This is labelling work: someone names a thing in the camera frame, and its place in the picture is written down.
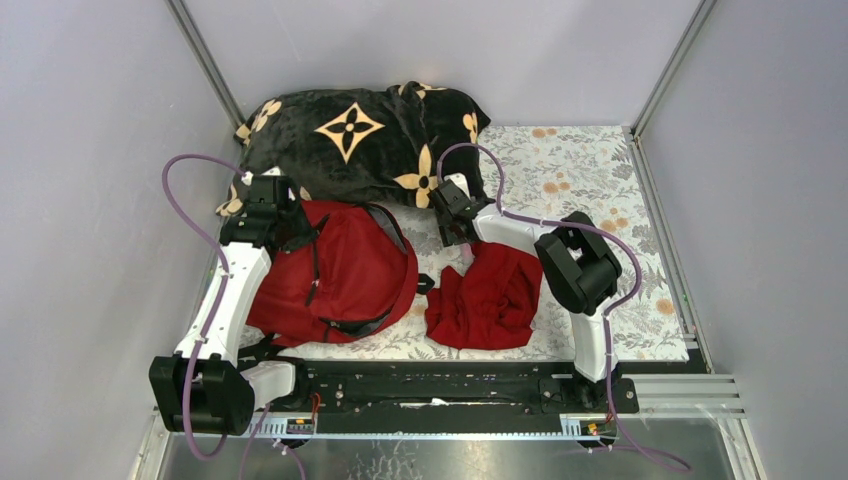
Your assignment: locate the black floral plush blanket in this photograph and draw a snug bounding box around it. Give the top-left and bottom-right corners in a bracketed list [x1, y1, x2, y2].
[233, 81, 491, 209]

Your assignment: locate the red student backpack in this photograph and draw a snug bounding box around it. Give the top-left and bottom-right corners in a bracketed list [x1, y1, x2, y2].
[246, 201, 435, 347]

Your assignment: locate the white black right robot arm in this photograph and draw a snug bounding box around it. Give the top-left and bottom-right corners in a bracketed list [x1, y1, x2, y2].
[428, 174, 622, 412]

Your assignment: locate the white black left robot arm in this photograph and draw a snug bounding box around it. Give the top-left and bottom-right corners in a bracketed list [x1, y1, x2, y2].
[149, 168, 315, 436]

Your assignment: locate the pink marker pen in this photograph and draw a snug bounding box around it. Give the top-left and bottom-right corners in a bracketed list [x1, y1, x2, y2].
[461, 244, 475, 261]

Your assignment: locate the floral patterned table mat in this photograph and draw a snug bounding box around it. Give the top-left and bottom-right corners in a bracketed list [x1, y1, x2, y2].
[192, 125, 690, 362]

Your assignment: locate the red cloth garment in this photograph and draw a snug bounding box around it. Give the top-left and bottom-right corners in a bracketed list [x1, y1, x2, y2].
[425, 243, 543, 351]

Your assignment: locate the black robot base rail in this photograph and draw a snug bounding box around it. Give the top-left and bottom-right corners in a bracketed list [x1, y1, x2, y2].
[271, 360, 640, 434]

